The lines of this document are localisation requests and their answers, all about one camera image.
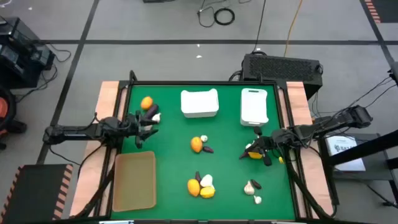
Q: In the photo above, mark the black metal side stand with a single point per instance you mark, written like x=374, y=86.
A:
x=373, y=145

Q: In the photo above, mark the green table mat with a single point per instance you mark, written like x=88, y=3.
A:
x=217, y=211

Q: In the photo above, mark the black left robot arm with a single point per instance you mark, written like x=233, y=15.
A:
x=77, y=132

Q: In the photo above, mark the narrow white plastic basket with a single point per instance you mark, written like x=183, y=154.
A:
x=255, y=107

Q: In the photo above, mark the black metal table frame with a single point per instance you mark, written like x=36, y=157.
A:
x=202, y=82

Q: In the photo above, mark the white printed paper sheet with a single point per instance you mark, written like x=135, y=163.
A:
x=345, y=155

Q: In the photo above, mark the small purple eggplant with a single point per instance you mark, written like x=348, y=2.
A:
x=256, y=184
x=197, y=176
x=242, y=156
x=208, y=149

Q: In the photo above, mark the orange fruit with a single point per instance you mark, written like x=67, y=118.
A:
x=146, y=103
x=196, y=145
x=193, y=188

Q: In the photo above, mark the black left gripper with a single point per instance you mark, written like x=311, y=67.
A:
x=132, y=127

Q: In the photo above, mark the wide white plastic basket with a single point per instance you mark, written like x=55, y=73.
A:
x=199, y=104

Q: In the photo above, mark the large white garlic bulb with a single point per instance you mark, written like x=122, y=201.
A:
x=206, y=180

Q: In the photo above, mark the small white garlic bulb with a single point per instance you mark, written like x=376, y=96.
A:
x=204, y=138

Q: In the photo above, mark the tan rectangular tray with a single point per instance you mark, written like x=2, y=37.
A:
x=133, y=186

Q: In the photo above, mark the black computer case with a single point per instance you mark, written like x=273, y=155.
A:
x=280, y=68

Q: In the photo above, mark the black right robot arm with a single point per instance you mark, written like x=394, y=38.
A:
x=326, y=124

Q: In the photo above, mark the orange and black round device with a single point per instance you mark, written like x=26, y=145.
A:
x=4, y=109

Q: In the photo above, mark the black orange-striped floor mat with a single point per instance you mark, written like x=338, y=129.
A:
x=34, y=193
x=385, y=9

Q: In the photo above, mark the black electronics stack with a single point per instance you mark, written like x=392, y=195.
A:
x=18, y=53

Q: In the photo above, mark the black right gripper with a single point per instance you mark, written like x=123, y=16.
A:
x=269, y=143

